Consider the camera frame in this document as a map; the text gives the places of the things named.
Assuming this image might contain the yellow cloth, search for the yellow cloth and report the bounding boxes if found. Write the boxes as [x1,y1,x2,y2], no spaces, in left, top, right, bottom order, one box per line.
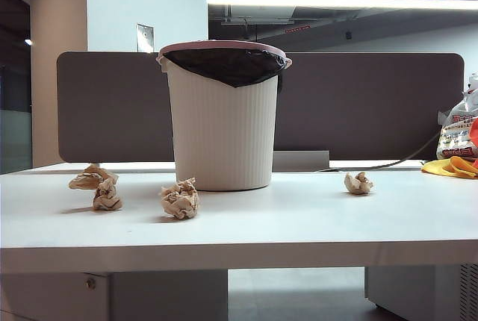
[420,155,478,179]

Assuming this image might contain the wide brown paper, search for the wide brown paper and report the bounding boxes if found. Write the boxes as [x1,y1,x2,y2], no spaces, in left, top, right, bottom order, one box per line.
[68,163,120,191]

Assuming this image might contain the small brown paper ball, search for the small brown paper ball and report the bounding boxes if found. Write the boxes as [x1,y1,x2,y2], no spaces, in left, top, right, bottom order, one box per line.
[344,171,374,196]

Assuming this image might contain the red-orange object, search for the red-orange object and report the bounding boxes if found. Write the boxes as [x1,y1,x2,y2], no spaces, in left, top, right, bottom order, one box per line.
[468,117,478,160]

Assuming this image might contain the white computer case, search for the white computer case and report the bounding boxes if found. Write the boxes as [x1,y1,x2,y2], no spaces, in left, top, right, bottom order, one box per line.
[364,264,478,321]

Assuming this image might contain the white drawer cabinet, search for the white drawer cabinet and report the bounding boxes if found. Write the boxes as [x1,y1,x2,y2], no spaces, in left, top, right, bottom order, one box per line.
[0,270,229,321]

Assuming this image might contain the pink trash can rim ring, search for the pink trash can rim ring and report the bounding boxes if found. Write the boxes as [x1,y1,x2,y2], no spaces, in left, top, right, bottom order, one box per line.
[155,40,293,72]

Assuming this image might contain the white ribbed trash can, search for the white ribbed trash can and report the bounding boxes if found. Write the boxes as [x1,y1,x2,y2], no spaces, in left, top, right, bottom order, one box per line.
[166,66,279,192]

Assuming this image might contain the printed clear plastic bag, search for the printed clear plastic bag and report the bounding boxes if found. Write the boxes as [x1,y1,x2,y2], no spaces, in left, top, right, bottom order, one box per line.
[435,72,478,161]

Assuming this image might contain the long ceiling light strip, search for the long ceiling light strip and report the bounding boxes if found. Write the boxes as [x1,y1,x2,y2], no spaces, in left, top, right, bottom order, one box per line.
[207,0,478,11]

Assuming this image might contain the white cable cover box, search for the white cable cover box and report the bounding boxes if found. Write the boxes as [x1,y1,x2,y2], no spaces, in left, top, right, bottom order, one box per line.
[272,150,331,172]

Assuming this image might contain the grey-brown desk partition panel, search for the grey-brown desk partition panel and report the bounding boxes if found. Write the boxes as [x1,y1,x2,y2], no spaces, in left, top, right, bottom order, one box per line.
[56,51,465,164]

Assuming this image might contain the black trash bag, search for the black trash bag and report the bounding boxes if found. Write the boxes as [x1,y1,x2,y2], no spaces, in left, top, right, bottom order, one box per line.
[163,47,288,94]

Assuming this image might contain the grey cable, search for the grey cable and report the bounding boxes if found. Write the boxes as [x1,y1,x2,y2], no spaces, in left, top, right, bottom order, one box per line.
[317,128,444,172]

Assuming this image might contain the metal wall plate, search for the metal wall plate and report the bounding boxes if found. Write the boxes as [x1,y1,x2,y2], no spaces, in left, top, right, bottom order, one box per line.
[136,23,155,53]

